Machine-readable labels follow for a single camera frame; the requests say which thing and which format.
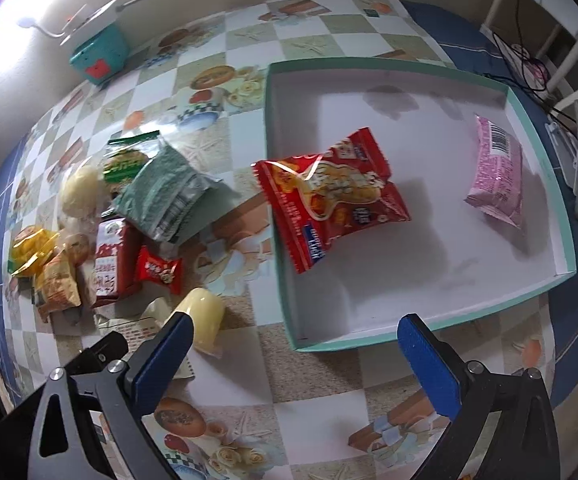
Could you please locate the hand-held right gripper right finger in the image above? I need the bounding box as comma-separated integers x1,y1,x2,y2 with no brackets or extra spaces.
397,313,562,480

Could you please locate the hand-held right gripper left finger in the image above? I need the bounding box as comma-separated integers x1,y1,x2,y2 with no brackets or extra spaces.
28,311,194,480

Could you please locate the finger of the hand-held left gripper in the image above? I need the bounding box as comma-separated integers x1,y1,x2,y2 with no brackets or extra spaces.
51,331,130,386

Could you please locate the white printed paper packet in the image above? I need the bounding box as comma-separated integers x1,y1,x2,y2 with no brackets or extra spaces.
94,310,197,378

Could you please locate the pale yellow jelly cup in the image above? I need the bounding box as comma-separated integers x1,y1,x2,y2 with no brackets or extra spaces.
171,287,226,356

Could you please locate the teal cardboard box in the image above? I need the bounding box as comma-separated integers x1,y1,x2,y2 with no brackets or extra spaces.
264,58,577,353

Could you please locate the orange tan snack packet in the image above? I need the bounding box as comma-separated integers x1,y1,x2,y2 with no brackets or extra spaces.
34,250,82,323

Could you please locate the small red candy packet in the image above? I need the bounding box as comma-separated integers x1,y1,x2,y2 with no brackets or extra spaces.
135,245,184,295

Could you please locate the yellow snack packet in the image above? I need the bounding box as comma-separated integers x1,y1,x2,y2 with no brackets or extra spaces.
9,227,62,277

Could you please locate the grey-green snack packet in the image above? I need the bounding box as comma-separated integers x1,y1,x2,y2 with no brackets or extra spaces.
111,142,237,246

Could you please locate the large red snack packet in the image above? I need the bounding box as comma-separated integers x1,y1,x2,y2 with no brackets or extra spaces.
252,127,412,275

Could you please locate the pink snack packet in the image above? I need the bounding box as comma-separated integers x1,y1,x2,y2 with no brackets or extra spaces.
464,114,525,231

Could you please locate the red snack carton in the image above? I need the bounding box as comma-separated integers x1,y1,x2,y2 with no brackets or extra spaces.
91,220,142,308

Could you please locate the clear wrapped round cookie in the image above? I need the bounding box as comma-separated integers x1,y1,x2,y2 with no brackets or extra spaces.
65,230,92,267

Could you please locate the clear wrapped pale pastry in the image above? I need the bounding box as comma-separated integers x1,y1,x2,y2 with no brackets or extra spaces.
61,165,107,221

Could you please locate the green label clear snack packet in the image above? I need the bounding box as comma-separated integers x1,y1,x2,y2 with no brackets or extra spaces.
104,130,162,196

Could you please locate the white phone stand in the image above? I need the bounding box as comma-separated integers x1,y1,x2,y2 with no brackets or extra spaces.
546,120,578,186

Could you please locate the teal plastic device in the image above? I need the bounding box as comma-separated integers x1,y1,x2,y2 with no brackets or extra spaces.
69,20,130,86

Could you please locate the pink cloth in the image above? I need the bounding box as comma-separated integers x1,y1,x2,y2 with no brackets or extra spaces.
526,57,551,86

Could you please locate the white power adapter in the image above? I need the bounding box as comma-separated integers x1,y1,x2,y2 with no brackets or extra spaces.
16,0,122,46

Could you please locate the black cable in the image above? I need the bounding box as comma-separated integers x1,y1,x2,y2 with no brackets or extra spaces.
492,0,578,126

